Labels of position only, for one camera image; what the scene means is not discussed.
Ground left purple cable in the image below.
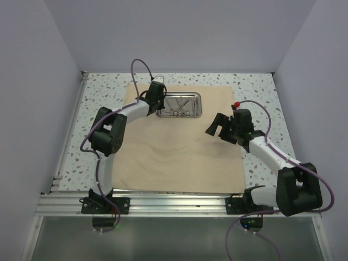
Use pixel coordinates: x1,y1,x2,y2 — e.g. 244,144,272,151
80,58,154,233

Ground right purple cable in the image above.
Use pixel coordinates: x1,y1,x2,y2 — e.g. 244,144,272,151
225,100,335,261

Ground steel instrument tray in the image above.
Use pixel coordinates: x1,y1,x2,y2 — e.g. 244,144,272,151
156,92,202,119

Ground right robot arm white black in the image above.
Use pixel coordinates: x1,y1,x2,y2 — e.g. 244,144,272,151
206,109,323,216

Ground aluminium front rail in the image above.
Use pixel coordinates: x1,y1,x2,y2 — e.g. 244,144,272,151
35,190,229,218

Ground purple cable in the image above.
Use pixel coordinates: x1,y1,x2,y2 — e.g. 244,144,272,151
225,100,335,261
80,58,154,233

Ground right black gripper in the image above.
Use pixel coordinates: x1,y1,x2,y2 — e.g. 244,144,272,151
206,113,240,145

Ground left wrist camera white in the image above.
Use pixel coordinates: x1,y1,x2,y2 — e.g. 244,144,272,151
152,76,165,83

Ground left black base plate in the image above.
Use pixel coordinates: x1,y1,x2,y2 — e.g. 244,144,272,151
79,197,130,215

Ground steel surgical scissors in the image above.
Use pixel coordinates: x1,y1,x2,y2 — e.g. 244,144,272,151
170,98,190,117

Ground beige cloth wrap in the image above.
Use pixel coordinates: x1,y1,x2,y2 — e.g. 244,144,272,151
112,85,245,194

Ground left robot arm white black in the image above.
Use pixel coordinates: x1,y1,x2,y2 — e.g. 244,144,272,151
80,80,167,214

